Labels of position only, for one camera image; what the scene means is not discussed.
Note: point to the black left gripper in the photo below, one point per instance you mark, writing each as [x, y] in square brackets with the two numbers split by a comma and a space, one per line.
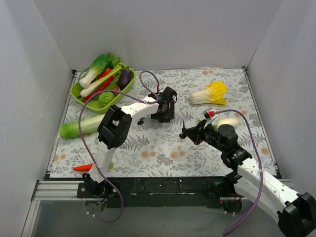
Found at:
[163, 115]

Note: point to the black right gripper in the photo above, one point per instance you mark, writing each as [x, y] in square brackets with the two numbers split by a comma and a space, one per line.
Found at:
[195, 133]

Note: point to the black headed key bunch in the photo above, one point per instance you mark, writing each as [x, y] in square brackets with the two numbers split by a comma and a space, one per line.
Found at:
[141, 124]

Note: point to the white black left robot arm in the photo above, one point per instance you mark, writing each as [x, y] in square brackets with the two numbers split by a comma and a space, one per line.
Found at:
[114, 128]

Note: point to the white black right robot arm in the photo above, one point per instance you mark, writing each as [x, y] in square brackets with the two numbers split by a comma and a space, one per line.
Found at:
[294, 213]

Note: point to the floral patterned table mat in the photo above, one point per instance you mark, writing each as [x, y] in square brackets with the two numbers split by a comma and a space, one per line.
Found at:
[157, 150]

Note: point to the white radish toy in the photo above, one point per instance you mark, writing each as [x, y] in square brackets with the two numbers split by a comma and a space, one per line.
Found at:
[217, 123]

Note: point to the yellow napa cabbage toy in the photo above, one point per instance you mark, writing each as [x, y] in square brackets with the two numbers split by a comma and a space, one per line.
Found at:
[212, 94]

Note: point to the purple eggplant toy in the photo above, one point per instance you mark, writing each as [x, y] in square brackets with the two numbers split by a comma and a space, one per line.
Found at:
[124, 78]

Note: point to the brown kiwi toy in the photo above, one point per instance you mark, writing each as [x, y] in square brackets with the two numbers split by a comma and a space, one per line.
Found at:
[116, 89]

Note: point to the green round cabbage toy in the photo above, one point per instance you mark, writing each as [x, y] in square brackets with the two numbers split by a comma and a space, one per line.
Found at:
[105, 98]

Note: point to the red chili pepper toy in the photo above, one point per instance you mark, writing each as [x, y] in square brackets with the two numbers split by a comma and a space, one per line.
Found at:
[103, 86]

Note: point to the green bok choy toy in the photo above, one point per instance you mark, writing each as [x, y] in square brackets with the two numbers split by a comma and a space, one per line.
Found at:
[101, 63]

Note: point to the orange carrot toy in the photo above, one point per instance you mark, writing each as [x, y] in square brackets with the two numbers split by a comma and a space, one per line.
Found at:
[87, 167]

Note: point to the green napa cabbage toy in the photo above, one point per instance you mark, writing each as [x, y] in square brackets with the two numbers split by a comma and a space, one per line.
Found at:
[70, 130]

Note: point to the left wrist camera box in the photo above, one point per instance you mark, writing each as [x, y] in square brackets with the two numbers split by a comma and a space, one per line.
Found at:
[172, 99]

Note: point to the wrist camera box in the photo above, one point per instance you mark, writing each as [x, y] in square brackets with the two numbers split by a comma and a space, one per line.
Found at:
[172, 99]
[210, 117]

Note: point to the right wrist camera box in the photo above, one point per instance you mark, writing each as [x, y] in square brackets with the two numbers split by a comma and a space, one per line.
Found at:
[210, 117]

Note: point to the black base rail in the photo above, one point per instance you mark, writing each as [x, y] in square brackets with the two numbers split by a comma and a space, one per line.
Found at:
[209, 192]

